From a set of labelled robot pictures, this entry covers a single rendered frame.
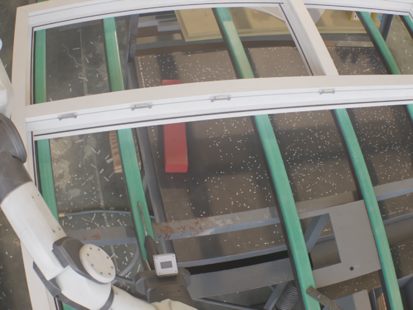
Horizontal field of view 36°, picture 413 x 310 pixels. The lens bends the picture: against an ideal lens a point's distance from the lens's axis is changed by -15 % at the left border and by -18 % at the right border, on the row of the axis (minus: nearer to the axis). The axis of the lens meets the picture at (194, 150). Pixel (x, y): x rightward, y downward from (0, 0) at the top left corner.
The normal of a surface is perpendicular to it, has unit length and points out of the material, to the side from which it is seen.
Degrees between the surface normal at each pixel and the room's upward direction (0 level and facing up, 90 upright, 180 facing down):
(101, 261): 42
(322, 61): 0
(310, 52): 90
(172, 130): 0
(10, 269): 0
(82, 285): 54
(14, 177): 19
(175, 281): 25
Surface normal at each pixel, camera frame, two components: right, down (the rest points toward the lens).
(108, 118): 0.20, 0.81
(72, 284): -0.43, 0.15
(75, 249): 0.71, -0.56
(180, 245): 0.10, -0.58
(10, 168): 0.41, -0.41
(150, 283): -0.01, -0.87
